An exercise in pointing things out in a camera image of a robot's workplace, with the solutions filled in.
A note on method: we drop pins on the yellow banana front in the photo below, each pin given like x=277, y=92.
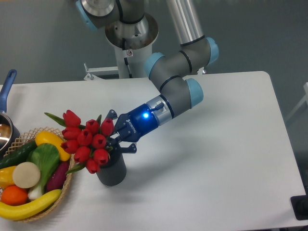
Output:
x=30, y=209

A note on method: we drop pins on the green bok choy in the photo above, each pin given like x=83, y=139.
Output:
x=46, y=157

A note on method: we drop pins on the dark grey ribbed vase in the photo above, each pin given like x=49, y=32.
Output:
x=115, y=170

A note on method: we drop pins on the black device at edge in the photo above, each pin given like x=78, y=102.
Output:
x=300, y=206

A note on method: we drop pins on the yellow pepper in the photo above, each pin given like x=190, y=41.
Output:
x=6, y=177

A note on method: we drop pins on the red tulip bouquet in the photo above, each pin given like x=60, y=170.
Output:
x=88, y=143

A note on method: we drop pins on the blue handled saucepan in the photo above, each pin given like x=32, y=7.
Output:
x=8, y=131

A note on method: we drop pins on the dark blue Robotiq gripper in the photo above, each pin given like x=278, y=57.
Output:
x=130, y=127

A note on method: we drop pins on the purple sweet potato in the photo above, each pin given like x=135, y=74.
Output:
x=58, y=178

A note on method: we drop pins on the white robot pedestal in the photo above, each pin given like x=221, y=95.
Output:
x=133, y=33

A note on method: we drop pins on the woven wicker basket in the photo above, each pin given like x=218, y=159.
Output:
x=30, y=136

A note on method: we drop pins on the green cucumber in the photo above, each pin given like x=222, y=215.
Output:
x=18, y=156

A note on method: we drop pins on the white frame at right edge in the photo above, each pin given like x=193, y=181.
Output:
x=299, y=108

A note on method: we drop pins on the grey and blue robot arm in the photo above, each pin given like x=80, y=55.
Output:
x=176, y=96

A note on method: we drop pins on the orange fruit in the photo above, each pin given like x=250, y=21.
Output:
x=14, y=196

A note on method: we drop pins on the beige round disc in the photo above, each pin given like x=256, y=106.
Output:
x=26, y=175

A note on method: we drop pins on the yellow squash in basket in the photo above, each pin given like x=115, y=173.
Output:
x=51, y=138

